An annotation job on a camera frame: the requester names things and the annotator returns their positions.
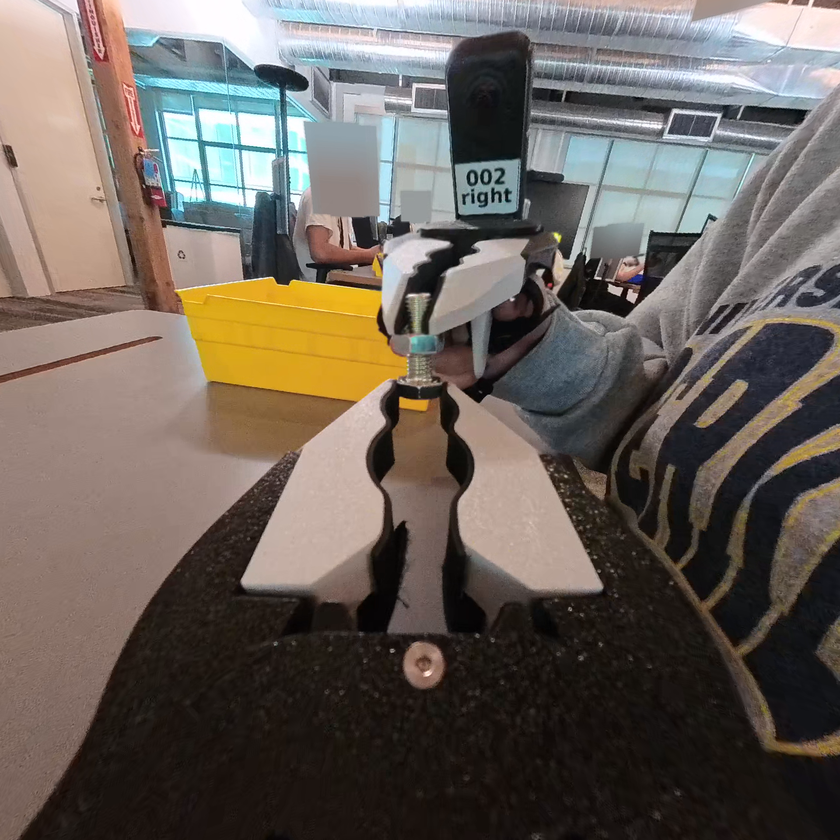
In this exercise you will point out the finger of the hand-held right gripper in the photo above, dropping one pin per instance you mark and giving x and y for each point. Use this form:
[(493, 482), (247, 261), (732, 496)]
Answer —
[(394, 275), (485, 275)]

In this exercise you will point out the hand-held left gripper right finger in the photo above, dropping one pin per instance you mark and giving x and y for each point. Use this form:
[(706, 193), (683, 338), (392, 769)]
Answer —
[(518, 518)]

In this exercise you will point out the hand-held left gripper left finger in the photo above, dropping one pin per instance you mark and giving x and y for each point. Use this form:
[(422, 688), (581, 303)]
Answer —
[(321, 512)]

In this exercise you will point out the silver hex nut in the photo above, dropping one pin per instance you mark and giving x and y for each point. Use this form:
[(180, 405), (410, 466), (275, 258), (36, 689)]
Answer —
[(418, 344)]

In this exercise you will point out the silver bolt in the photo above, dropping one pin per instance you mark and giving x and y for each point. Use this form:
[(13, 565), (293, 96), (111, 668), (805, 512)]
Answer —
[(420, 367)]

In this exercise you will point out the person's right forearm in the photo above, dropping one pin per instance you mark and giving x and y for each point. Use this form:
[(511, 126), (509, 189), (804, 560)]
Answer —
[(577, 380)]

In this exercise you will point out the person's right hand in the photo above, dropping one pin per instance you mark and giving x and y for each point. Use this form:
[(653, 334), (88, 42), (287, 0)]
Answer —
[(463, 371)]

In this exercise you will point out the white air vent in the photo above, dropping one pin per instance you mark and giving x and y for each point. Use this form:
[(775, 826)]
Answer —
[(430, 100), (692, 124)]

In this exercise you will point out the black monitor screen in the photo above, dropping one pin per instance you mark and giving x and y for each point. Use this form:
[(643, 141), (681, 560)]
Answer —
[(564, 210)]

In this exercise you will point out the black jacket on chair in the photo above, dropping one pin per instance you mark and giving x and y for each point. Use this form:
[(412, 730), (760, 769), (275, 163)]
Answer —
[(272, 243)]

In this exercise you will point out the yellow plastic bin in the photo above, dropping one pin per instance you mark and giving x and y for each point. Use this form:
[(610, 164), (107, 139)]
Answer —
[(275, 341)]

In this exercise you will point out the white recycling cabinet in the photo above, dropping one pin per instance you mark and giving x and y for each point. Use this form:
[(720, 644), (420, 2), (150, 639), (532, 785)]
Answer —
[(203, 256)]

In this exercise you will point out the black floor lamp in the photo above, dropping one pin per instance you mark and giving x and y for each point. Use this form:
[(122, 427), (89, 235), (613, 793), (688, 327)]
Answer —
[(281, 75)]

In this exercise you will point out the person's grey printed sweatshirt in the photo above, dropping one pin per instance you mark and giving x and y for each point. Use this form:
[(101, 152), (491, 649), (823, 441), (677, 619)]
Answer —
[(754, 459)]

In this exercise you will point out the red fire extinguisher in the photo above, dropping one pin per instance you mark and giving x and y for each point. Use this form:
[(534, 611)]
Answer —
[(151, 177)]

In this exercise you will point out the red arrow sign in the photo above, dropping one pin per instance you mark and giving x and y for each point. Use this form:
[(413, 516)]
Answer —
[(133, 108), (97, 33)]

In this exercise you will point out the white door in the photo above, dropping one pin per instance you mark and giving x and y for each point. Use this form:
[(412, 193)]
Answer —
[(59, 131)]

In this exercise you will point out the silver ceiling duct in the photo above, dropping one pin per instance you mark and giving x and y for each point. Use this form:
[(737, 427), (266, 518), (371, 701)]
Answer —
[(590, 118), (459, 8), (394, 46)]

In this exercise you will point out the wooden post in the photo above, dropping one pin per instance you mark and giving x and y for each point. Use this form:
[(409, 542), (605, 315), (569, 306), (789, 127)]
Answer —
[(131, 197)]

